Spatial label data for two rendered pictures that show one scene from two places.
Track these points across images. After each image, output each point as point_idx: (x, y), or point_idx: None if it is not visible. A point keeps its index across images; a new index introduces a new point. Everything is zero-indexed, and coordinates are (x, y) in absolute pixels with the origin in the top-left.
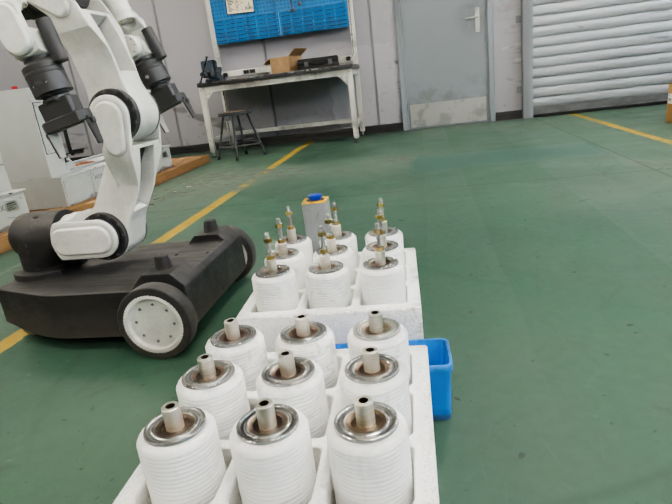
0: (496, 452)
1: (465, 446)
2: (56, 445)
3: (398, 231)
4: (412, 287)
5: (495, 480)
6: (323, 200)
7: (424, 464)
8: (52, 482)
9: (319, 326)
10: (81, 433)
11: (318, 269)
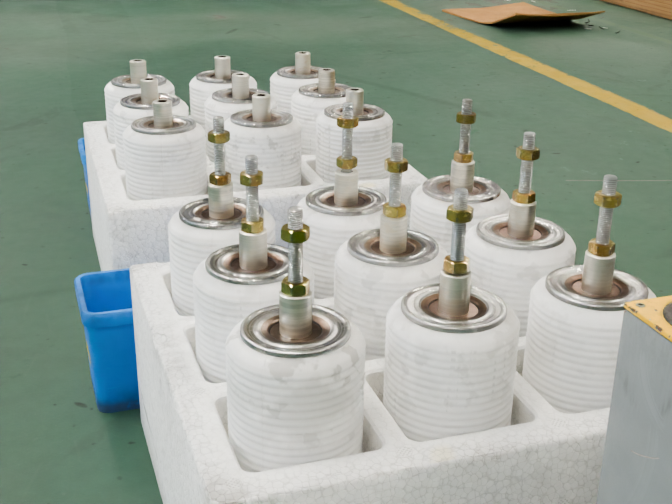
0: (27, 342)
1: (71, 343)
2: (655, 276)
3: (240, 337)
4: (161, 308)
5: (36, 317)
6: (649, 309)
7: (97, 137)
8: (578, 253)
9: (245, 122)
10: (651, 289)
11: (359, 198)
